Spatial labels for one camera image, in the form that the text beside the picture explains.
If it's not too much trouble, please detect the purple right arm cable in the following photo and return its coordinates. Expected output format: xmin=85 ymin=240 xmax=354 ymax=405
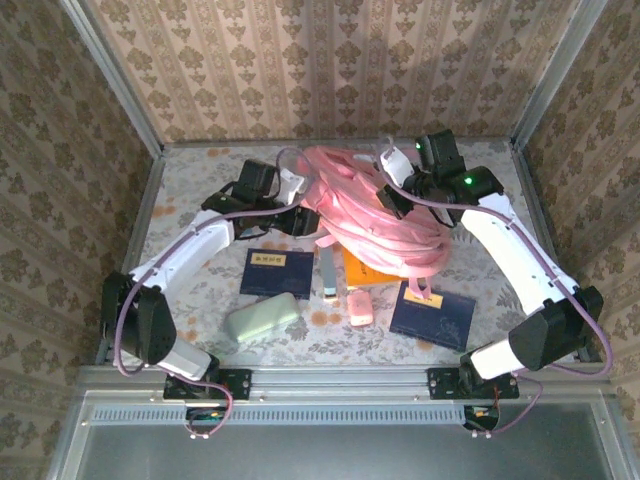
xmin=374 ymin=134 xmax=615 ymax=441

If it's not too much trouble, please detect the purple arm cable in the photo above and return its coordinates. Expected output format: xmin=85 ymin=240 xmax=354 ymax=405
xmin=113 ymin=147 xmax=321 ymax=442
xmin=374 ymin=134 xmax=615 ymax=441

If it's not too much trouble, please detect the floral patterned tablecloth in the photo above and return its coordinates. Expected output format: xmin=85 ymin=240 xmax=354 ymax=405
xmin=112 ymin=142 xmax=576 ymax=366

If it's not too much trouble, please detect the pale green pencil case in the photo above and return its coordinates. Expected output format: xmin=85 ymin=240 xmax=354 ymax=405
xmin=223 ymin=292 xmax=301 ymax=344

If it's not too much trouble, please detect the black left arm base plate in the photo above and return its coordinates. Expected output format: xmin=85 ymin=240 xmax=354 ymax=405
xmin=163 ymin=368 xmax=252 ymax=401

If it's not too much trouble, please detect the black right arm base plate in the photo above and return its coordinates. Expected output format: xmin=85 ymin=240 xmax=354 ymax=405
xmin=427 ymin=367 xmax=520 ymax=400

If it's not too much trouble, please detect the pink eraser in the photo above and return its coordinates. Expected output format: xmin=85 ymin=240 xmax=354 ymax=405
xmin=347 ymin=291 xmax=375 ymax=327

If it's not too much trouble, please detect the yellow paperback book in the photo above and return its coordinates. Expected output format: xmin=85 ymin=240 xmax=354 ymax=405
xmin=342 ymin=249 xmax=401 ymax=296

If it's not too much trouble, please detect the navy book with yellow label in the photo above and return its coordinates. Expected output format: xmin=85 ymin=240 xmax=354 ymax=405
xmin=239 ymin=248 xmax=315 ymax=300
xmin=389 ymin=282 xmax=476 ymax=351

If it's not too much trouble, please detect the grey stapler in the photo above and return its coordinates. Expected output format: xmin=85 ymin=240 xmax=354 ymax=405
xmin=319 ymin=247 xmax=339 ymax=304

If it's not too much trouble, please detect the aluminium frame post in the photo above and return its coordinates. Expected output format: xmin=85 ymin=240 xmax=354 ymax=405
xmin=59 ymin=0 xmax=166 ymax=157
xmin=509 ymin=0 xmax=609 ymax=147

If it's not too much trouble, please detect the aluminium mounting rail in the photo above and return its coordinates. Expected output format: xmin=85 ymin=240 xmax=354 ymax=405
xmin=77 ymin=363 xmax=614 ymax=401

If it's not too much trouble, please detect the aluminium side rail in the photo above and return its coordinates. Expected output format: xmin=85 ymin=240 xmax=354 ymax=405
xmin=510 ymin=144 xmax=602 ymax=364
xmin=94 ymin=152 xmax=167 ymax=366

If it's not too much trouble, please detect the pink school backpack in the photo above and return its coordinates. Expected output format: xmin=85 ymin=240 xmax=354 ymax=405
xmin=294 ymin=144 xmax=451 ymax=301

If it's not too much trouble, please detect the grey metal panel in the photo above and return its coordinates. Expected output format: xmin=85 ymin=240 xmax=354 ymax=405
xmin=47 ymin=389 xmax=626 ymax=480

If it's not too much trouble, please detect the grey slotted cable duct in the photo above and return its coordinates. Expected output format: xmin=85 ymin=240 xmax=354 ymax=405
xmin=91 ymin=403 xmax=471 ymax=427

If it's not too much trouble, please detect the black circuit board with wires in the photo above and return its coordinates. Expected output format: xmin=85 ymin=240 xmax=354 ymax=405
xmin=185 ymin=405 xmax=225 ymax=432
xmin=462 ymin=404 xmax=501 ymax=432

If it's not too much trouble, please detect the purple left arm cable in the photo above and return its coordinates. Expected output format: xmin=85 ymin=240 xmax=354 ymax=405
xmin=113 ymin=147 xmax=321 ymax=442

